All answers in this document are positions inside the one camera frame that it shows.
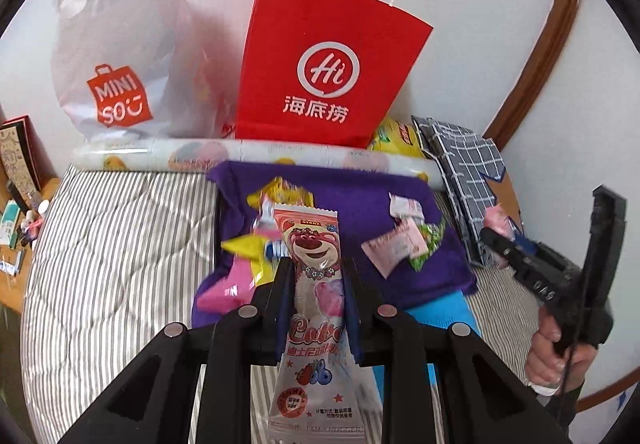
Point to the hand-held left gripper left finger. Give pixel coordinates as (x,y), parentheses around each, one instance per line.
(280,304)

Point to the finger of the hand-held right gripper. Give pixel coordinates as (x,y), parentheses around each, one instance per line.
(497,241)
(525,244)

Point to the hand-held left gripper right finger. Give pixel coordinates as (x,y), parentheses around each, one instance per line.
(352,319)

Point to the large pink snack bag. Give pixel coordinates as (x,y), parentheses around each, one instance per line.
(230,286)

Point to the green snack packet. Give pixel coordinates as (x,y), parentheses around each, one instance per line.
(432,236)

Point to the white bear-print snack packet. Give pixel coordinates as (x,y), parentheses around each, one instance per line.
(315,244)

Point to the pale pink candy packet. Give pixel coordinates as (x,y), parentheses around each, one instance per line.
(385,254)

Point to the person's right forearm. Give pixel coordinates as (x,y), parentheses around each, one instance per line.
(567,406)

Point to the person's right hand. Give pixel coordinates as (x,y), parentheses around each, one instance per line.
(545,359)

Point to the small white pink snack packet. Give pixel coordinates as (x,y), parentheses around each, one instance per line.
(415,236)

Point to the light blue packet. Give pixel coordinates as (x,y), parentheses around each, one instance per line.
(440,314)

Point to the small white red snack packet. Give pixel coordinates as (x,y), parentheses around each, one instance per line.
(405,206)

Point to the yellow snack packet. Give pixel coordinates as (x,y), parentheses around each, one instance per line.
(285,194)

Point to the purple towel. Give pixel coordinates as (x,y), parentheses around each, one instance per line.
(360,194)

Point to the yellow green snack bag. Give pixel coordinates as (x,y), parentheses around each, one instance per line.
(395,137)

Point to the striped quilt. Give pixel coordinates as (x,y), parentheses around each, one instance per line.
(125,249)

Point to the rolled printed mat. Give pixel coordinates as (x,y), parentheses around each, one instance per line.
(150,154)

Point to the wooden bedside table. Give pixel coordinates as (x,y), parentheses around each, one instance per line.
(15,294)

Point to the red paper bag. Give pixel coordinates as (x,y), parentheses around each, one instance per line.
(280,24)

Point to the white teal carton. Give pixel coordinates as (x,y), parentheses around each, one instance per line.
(10,224)

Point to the patterned box with red edge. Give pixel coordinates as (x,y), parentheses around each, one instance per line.
(20,159)

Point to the white plastic shopping bag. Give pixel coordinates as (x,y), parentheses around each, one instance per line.
(150,24)

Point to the brown wooden door frame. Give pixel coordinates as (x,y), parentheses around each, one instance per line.
(550,49)

